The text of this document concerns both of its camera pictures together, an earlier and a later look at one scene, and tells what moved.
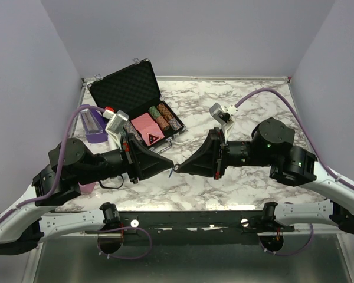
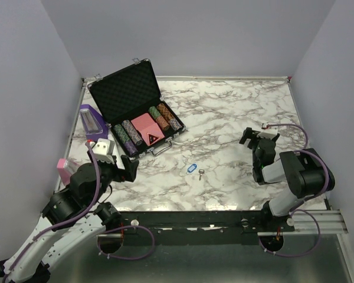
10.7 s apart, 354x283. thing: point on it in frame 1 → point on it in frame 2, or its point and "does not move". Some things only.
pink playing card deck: (148, 130) does not move
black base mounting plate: (192, 228) does not move
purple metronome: (94, 123) does not move
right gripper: (210, 159) → (247, 134)
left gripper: (141, 161) → (130, 169)
